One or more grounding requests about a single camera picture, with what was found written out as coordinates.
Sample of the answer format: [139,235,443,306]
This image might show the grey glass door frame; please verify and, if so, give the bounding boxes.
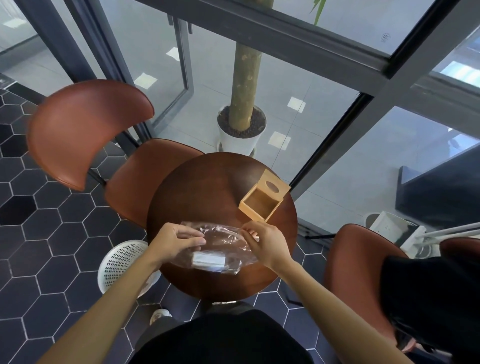
[166,14,194,132]

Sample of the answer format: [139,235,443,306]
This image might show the green potted tree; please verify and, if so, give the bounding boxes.
[227,0,327,133]

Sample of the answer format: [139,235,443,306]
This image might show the light wooden box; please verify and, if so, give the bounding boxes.
[238,168,292,223]

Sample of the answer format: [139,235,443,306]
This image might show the person's right forearm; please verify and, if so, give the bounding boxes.
[279,261,413,364]

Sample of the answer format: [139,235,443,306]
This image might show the white plant pot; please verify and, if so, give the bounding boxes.
[216,104,268,157]

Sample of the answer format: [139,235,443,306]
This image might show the person's left forearm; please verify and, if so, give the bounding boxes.
[37,254,168,364]

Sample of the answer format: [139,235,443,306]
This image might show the white rectangular box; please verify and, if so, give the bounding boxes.
[378,210,413,241]

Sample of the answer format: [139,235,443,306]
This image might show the white tissue pack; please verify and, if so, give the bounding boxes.
[191,251,226,269]

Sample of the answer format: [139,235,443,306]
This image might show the dark grey plinth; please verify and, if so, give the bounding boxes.
[395,142,480,230]

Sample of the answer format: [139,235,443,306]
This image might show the dark grey window frame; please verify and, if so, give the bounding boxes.
[14,0,480,202]

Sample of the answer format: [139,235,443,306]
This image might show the person's left hand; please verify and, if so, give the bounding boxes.
[148,222,207,265]

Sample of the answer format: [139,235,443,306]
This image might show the black garment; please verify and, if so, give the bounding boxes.
[380,249,480,364]

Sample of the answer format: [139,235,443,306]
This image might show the clear plastic bag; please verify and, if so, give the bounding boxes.
[166,220,260,275]

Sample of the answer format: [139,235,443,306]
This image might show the white metal stand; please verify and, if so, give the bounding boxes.
[399,221,480,260]

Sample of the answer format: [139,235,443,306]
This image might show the white perforated plastic basket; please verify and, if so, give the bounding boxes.
[97,239,162,295]

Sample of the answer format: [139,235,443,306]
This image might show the person's black trousers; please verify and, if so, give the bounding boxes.
[134,301,263,352]

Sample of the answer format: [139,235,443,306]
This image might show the person's right hand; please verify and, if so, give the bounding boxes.
[238,220,295,277]

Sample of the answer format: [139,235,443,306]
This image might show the brown leather chair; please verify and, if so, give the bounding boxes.
[323,223,480,350]
[26,78,205,230]

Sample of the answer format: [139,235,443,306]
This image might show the person's black shirt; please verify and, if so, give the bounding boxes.
[129,310,314,364]

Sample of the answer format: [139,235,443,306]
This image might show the person's white shoe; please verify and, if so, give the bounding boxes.
[149,308,173,326]

